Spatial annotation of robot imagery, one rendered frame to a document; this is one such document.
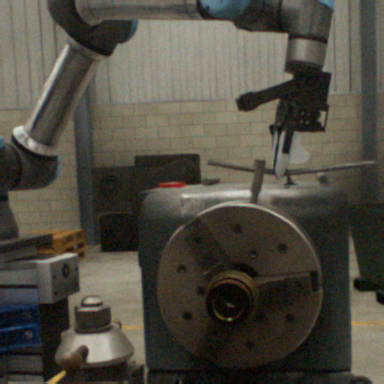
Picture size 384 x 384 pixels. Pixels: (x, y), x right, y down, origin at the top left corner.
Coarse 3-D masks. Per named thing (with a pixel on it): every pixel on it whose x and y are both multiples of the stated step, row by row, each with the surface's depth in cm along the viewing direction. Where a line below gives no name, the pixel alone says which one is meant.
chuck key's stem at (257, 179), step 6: (258, 162) 122; (264, 162) 123; (258, 168) 122; (264, 168) 123; (252, 174) 123; (258, 174) 123; (252, 180) 123; (258, 180) 123; (252, 186) 123; (258, 186) 123; (252, 192) 124; (258, 192) 123; (252, 198) 124
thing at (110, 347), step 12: (72, 336) 65; (84, 336) 64; (96, 336) 64; (108, 336) 65; (120, 336) 66; (60, 348) 65; (72, 348) 64; (96, 348) 63; (108, 348) 64; (120, 348) 65; (132, 348) 67; (84, 360) 63; (96, 360) 63; (108, 360) 63; (120, 360) 64
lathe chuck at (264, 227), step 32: (224, 224) 121; (256, 224) 120; (288, 224) 120; (192, 256) 123; (256, 256) 121; (288, 256) 120; (160, 288) 124; (192, 288) 123; (320, 288) 123; (192, 320) 124; (256, 320) 123; (288, 320) 122; (192, 352) 125; (224, 352) 124; (256, 352) 123; (288, 352) 123
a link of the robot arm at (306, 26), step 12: (288, 0) 119; (300, 0) 118; (312, 0) 117; (324, 0) 117; (288, 12) 119; (300, 12) 118; (312, 12) 117; (324, 12) 117; (288, 24) 120; (300, 24) 118; (312, 24) 117; (324, 24) 118; (288, 36) 121; (300, 36) 118; (312, 36) 118; (324, 36) 119
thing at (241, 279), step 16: (224, 272) 114; (208, 288) 114; (224, 288) 108; (240, 288) 108; (256, 288) 113; (208, 304) 109; (224, 304) 117; (256, 304) 113; (224, 320) 109; (240, 320) 108
